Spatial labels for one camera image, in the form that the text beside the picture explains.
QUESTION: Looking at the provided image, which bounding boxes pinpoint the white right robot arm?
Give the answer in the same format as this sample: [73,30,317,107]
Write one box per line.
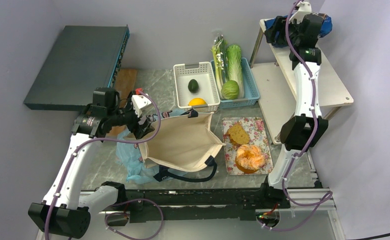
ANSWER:
[258,13,329,208]

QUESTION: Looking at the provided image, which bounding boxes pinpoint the white two-tier metal shelf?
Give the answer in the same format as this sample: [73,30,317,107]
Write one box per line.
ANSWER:
[249,19,354,145]

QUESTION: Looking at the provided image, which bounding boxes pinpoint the green chives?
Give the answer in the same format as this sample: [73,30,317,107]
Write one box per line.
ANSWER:
[213,33,228,83]

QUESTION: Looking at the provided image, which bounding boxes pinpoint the light blue printed grocery bag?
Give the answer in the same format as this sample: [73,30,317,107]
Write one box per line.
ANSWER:
[115,109,191,185]

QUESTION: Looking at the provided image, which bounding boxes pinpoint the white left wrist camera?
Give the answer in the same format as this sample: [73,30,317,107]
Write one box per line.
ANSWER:
[131,88,152,118]

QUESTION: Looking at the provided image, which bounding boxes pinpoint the brown potato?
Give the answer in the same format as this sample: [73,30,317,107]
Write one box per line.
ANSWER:
[226,123,250,146]

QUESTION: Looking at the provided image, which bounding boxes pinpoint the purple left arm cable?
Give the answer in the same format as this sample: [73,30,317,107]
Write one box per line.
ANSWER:
[42,92,165,240]

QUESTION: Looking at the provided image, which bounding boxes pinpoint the green napa cabbage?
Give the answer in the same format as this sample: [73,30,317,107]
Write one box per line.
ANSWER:
[226,44,245,99]

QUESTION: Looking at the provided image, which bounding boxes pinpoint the green celery stalks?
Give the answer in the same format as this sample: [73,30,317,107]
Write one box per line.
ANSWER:
[211,41,225,100]

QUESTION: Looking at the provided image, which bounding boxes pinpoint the beige canvas tote bag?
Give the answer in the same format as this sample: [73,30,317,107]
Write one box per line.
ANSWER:
[138,112,225,172]

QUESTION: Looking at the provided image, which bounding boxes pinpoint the dark grey flat equipment box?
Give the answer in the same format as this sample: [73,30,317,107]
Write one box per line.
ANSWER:
[23,25,130,111]

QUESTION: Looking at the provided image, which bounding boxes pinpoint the dark green cucumber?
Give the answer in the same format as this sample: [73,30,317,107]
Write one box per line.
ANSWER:
[187,79,200,94]

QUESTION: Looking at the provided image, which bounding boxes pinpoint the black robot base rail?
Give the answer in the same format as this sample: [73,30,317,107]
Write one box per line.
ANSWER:
[101,182,291,223]

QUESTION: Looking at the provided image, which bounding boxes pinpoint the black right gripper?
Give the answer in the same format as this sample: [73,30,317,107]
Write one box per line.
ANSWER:
[263,16,303,48]

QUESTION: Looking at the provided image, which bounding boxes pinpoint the yellow lemon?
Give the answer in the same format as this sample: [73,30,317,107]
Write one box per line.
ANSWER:
[188,97,207,106]

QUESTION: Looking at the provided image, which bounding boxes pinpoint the blue perforated plastic basket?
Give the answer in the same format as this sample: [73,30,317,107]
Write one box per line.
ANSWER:
[213,57,260,112]

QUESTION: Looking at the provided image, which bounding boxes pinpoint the wooden board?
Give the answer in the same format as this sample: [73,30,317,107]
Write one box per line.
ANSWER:
[110,68,139,137]

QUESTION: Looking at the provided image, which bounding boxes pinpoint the floral pattern tray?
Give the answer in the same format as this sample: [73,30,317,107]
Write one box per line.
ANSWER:
[222,117,274,175]

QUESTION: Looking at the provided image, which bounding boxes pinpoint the small green cabbage head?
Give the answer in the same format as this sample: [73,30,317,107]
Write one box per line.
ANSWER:
[220,80,240,100]

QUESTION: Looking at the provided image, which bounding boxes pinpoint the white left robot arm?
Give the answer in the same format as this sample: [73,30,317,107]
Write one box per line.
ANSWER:
[28,87,155,239]

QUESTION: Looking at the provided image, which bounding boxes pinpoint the blue packaged item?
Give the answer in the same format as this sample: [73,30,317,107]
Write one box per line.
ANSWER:
[264,13,333,38]

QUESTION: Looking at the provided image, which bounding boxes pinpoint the white perforated plastic basket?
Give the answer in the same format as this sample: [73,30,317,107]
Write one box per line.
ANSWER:
[173,61,221,113]

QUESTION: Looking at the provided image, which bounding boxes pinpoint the orange pumpkin slice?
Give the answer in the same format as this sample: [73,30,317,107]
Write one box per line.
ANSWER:
[234,144,267,174]

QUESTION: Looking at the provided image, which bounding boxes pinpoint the navy tote bag strap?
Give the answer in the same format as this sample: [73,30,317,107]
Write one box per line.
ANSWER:
[153,155,218,183]

